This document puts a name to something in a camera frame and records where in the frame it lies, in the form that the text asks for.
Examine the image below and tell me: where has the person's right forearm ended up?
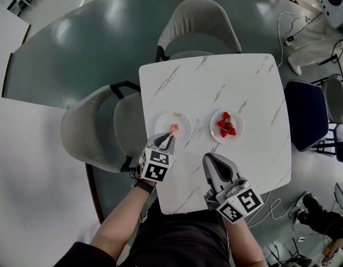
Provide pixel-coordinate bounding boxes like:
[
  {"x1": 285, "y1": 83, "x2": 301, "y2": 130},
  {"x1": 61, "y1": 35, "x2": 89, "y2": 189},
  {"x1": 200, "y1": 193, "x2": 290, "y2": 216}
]
[{"x1": 223, "y1": 217, "x2": 268, "y2": 267}]

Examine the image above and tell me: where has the grey armchair with black frame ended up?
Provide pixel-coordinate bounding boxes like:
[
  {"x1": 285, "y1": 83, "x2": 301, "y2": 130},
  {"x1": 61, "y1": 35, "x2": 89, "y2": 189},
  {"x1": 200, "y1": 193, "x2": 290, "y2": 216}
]
[
  {"x1": 155, "y1": 0, "x2": 243, "y2": 62},
  {"x1": 60, "y1": 81, "x2": 149, "y2": 175}
]

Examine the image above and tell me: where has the long white floor cable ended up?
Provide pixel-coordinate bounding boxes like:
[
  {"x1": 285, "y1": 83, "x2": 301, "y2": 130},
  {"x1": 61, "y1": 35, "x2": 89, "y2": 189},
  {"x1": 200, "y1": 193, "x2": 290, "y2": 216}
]
[{"x1": 248, "y1": 189, "x2": 300, "y2": 228}]

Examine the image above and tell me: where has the person's black clothing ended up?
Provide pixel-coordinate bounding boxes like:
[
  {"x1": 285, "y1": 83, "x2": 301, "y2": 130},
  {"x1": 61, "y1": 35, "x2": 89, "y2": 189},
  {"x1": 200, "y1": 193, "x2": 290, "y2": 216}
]
[{"x1": 53, "y1": 199, "x2": 231, "y2": 267}]

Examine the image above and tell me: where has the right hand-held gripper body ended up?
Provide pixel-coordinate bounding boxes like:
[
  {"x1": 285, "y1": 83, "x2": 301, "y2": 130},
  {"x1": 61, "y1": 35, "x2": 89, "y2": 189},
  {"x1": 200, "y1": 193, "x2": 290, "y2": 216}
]
[{"x1": 204, "y1": 176, "x2": 264, "y2": 223}]

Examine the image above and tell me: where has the thin white cable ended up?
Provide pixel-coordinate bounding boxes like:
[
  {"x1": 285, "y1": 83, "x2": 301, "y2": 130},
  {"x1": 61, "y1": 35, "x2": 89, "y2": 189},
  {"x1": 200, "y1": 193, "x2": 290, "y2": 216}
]
[{"x1": 276, "y1": 11, "x2": 309, "y2": 67}]

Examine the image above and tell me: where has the small white plate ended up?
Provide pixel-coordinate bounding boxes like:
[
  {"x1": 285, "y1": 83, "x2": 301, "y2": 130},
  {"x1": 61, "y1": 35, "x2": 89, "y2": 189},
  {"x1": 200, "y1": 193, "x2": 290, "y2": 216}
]
[{"x1": 209, "y1": 108, "x2": 244, "y2": 145}]

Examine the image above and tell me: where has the person's left forearm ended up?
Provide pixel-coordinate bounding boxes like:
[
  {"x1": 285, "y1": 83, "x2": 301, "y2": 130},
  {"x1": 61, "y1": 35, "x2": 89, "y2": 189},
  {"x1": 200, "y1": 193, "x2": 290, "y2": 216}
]
[{"x1": 89, "y1": 189, "x2": 155, "y2": 257}]

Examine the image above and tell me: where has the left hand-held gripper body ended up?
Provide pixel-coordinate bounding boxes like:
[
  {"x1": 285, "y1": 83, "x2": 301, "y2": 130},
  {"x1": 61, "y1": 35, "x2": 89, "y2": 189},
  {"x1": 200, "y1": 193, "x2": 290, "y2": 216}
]
[{"x1": 136, "y1": 146, "x2": 177, "y2": 183}]

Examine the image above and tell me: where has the grey chair with black legs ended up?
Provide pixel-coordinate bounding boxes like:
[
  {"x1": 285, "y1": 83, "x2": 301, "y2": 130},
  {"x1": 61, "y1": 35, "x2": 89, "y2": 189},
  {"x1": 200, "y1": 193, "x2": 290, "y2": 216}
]
[{"x1": 323, "y1": 73, "x2": 343, "y2": 125}]

